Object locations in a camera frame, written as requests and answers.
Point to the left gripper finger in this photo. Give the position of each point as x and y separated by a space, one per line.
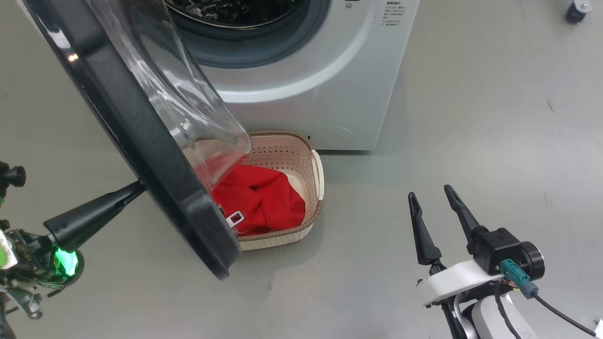
89 214

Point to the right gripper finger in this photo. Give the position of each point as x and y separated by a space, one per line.
464 219
424 240

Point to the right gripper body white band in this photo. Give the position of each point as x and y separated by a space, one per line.
447 282

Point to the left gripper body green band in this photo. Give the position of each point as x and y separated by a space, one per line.
33 263

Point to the black-rimmed glass washer door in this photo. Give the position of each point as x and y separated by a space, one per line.
141 141

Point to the plain red garment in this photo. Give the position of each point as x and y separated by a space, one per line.
273 202

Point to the beige perforated laundry basket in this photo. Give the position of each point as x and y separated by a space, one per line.
282 153

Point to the white front-load washing machine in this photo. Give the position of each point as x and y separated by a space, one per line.
306 103

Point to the black caster wheel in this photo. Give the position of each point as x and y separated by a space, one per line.
575 14

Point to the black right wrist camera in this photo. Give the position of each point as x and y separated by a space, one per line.
494 249

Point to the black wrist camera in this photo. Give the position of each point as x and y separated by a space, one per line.
494 249
14 176

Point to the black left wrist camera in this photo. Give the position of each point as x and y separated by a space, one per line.
14 176

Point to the grey metal partition foot bracket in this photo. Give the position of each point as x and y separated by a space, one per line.
584 5

